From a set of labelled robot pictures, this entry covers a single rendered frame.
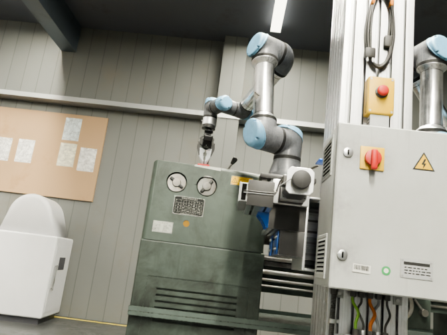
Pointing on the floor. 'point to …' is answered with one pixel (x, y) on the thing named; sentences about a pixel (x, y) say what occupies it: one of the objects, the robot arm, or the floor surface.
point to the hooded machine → (32, 260)
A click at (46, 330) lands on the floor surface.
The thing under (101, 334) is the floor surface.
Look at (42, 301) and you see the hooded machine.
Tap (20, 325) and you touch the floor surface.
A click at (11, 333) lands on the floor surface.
